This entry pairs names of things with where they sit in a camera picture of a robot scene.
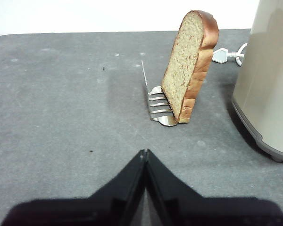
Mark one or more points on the cream toaster with chrome top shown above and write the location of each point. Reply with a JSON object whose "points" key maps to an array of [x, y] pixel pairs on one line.
{"points": [[266, 82]]}

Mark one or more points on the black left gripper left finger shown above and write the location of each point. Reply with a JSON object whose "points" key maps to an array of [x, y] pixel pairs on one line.
{"points": [[85, 212]]}

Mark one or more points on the metal toast rack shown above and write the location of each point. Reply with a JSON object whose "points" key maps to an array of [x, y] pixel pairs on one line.
{"points": [[163, 121]]}

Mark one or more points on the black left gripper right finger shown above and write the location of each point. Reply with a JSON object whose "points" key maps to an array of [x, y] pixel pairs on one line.
{"points": [[202, 212]]}

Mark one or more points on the brown bread slice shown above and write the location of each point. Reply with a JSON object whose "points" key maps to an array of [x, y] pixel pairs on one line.
{"points": [[186, 58]]}

